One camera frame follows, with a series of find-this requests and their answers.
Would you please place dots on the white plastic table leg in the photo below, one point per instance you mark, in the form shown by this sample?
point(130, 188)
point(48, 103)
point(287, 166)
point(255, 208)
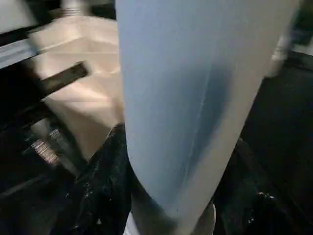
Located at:
point(183, 98)
point(72, 7)
point(278, 56)

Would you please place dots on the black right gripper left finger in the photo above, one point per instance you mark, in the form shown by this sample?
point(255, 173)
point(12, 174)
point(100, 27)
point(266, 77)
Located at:
point(102, 191)

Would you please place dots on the black plastic mat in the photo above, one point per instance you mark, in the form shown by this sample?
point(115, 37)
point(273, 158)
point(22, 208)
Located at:
point(281, 134)

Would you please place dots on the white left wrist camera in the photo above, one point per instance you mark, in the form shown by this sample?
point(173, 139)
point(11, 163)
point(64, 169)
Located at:
point(12, 17)

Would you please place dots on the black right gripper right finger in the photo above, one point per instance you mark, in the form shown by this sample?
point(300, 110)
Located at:
point(256, 195)

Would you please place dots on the white plastic table top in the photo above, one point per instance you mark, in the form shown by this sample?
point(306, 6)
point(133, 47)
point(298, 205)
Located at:
point(85, 49)

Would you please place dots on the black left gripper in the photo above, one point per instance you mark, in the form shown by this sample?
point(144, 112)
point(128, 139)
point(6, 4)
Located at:
point(19, 110)

